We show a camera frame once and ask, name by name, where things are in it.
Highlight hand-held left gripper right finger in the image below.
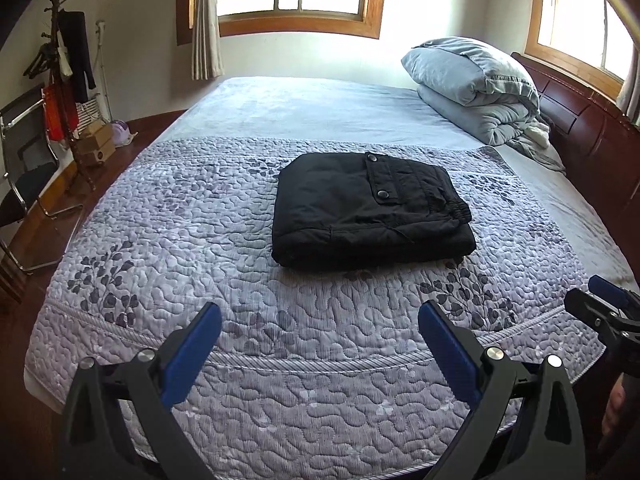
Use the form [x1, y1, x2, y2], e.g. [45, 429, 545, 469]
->
[418, 300, 586, 480]

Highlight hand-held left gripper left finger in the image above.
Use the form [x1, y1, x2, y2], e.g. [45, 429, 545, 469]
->
[60, 302, 222, 480]

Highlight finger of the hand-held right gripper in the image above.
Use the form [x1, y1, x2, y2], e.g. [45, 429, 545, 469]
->
[587, 275, 640, 312]
[564, 287, 640, 347]

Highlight black pants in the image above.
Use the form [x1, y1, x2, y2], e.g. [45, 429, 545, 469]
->
[271, 151, 477, 270]

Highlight person's right hand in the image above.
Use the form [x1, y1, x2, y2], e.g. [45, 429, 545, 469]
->
[601, 375, 627, 437]

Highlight grey quilted leaf-print bedspread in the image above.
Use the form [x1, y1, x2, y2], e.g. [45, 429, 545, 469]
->
[22, 135, 608, 480]

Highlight crumpled grey blanket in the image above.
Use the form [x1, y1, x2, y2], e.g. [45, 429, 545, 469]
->
[509, 120, 569, 177]

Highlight dark wooden headboard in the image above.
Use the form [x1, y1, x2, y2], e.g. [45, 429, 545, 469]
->
[510, 51, 640, 241]

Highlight white striped curtain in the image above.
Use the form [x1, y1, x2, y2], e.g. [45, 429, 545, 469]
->
[191, 0, 225, 81]
[616, 66, 640, 127]

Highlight cardboard box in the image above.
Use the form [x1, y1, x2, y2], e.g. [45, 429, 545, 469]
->
[77, 122, 115, 153]
[79, 139, 117, 167]

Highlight pale purple plastic container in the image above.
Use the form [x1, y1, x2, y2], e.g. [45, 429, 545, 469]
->
[111, 120, 139, 146]

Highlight black metal-framed chair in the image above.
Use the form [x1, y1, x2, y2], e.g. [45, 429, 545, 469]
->
[0, 85, 86, 276]

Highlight folded grey-blue duvet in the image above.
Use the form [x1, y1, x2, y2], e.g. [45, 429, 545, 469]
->
[401, 36, 553, 147]

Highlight light blue bed sheet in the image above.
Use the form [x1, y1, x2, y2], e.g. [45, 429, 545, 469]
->
[162, 76, 639, 292]

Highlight red hanging bag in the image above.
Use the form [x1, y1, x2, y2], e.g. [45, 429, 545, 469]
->
[42, 82, 80, 144]

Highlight narrow wooden-framed window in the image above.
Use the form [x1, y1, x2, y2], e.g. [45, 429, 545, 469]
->
[531, 0, 640, 104]

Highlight black hanging garment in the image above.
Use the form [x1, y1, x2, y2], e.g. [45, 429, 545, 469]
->
[62, 10, 97, 104]

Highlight black clothes hanger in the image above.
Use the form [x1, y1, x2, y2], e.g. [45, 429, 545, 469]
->
[22, 42, 59, 80]

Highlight wooden coat rack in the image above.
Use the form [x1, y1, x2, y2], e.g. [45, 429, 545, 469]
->
[22, 0, 98, 193]

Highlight white wire rack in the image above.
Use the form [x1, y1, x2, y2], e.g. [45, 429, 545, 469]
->
[75, 20, 114, 134]

